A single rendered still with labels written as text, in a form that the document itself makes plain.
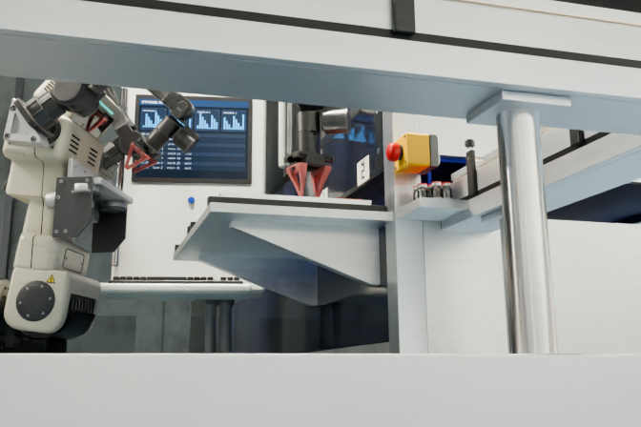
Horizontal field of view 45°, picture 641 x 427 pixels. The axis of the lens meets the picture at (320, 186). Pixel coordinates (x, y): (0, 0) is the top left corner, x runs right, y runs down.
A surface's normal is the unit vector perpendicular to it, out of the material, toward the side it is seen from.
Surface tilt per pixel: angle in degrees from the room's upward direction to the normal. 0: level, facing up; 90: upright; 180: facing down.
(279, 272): 90
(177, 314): 90
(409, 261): 90
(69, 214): 90
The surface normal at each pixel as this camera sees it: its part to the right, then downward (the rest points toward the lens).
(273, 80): 0.01, 0.97
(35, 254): -0.11, -0.24
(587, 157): -0.96, -0.06
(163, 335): 0.14, -0.24
